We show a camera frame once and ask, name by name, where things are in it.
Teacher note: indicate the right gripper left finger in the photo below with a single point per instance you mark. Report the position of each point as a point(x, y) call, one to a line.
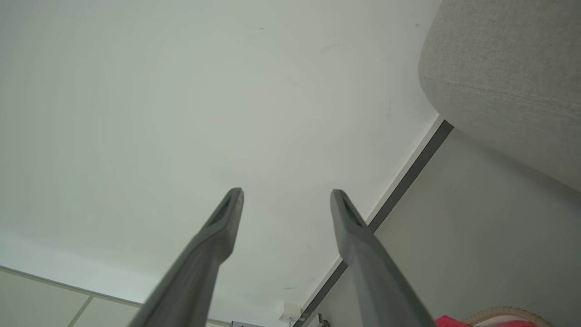
point(199, 268)

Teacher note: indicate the white perforated laundry basket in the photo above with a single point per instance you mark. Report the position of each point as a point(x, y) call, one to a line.
point(499, 311)

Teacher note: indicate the grey round table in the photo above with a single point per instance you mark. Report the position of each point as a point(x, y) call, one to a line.
point(508, 77)

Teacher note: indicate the red and white jersey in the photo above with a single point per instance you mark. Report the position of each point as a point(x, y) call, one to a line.
point(447, 322)

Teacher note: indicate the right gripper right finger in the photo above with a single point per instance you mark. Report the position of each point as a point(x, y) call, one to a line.
point(376, 281)

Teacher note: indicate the white wall outlet box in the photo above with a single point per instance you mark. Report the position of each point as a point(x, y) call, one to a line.
point(290, 312)

